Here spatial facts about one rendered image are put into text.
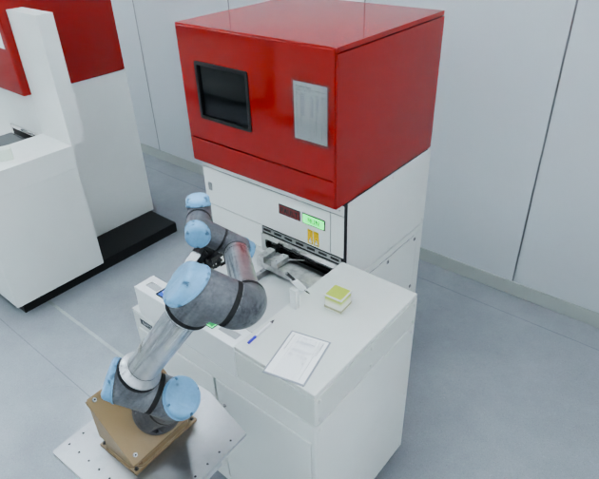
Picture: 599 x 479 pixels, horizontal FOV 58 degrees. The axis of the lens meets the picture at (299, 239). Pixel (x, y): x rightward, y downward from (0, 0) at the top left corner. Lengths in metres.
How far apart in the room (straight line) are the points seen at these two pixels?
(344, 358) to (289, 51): 1.05
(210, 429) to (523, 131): 2.33
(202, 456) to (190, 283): 0.71
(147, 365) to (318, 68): 1.08
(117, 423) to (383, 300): 0.99
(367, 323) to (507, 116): 1.76
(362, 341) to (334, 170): 0.61
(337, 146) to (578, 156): 1.67
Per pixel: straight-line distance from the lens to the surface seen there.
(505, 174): 3.42
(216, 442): 1.79
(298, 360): 1.78
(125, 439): 1.74
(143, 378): 1.49
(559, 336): 3.56
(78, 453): 1.89
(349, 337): 1.86
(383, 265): 2.56
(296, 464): 2.04
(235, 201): 2.52
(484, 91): 3.32
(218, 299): 1.23
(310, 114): 1.95
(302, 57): 1.91
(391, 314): 1.96
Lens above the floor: 2.23
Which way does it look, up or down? 33 degrees down
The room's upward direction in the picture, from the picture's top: 2 degrees counter-clockwise
